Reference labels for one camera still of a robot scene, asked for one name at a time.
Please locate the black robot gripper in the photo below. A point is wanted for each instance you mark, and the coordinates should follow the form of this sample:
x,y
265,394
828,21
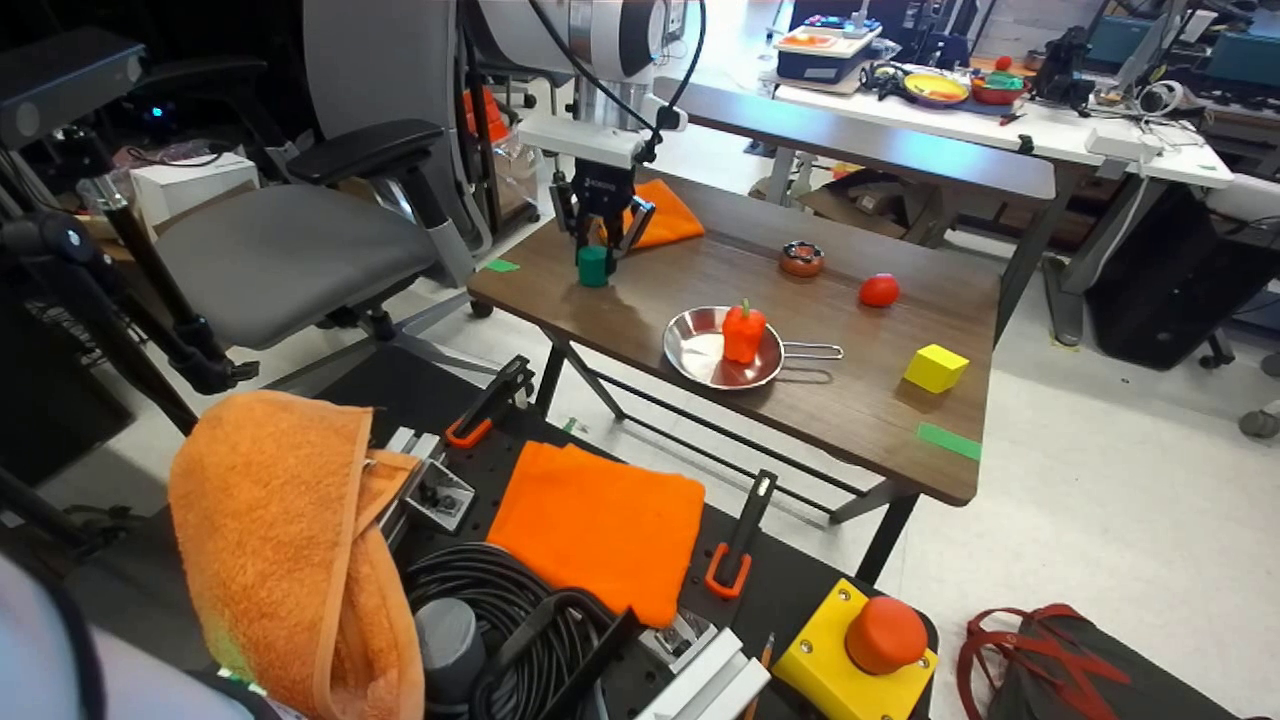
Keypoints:
x,y
603,186

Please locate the green cylinder block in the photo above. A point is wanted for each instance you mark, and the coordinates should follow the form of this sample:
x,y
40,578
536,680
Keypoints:
x,y
593,264

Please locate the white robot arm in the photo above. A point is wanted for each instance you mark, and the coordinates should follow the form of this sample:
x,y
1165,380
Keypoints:
x,y
603,40

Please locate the orange cloth with black trim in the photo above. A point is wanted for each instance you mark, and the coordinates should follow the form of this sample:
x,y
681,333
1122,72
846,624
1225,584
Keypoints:
x,y
671,219

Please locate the round metal pan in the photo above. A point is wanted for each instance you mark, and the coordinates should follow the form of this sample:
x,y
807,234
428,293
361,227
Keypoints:
x,y
721,356

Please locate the orange toy bell pepper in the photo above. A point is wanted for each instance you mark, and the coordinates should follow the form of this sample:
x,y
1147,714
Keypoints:
x,y
742,333

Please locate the small brown orange bowl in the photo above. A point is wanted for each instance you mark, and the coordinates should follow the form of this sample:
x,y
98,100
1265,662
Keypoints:
x,y
803,256

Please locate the red toy tomato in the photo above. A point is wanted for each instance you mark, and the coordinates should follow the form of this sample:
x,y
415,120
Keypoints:
x,y
876,290

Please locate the flat folded orange cloth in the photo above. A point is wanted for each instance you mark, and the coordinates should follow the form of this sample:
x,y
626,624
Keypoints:
x,y
603,527

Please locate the grey office chair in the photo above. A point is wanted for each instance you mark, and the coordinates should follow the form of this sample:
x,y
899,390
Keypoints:
x,y
305,242

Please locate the long brown bench table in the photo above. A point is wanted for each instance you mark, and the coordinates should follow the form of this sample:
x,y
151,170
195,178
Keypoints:
x,y
880,141

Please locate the tray with colourful items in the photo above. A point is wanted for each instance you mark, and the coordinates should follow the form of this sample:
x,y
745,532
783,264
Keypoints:
x,y
828,40

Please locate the yellow cube block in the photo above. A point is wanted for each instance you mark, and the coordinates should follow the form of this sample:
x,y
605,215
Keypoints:
x,y
933,368

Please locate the yellow plate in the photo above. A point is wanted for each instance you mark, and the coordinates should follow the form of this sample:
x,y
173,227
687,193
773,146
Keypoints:
x,y
933,90

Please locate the green tape marker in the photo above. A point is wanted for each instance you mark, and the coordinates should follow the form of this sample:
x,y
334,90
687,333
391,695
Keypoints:
x,y
949,443

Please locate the red bowl with green item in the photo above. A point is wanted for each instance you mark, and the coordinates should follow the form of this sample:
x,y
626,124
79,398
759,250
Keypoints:
x,y
999,85

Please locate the draped orange towel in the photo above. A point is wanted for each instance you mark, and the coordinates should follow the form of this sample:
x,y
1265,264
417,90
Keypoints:
x,y
294,547

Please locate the yellow emergency stop button box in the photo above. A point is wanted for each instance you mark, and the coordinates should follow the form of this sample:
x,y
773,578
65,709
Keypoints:
x,y
860,653

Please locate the black equipment case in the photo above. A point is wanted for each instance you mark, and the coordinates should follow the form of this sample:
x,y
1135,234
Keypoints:
x,y
1172,280

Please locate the red and black bag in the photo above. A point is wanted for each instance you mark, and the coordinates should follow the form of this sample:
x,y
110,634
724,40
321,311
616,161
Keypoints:
x,y
1083,662

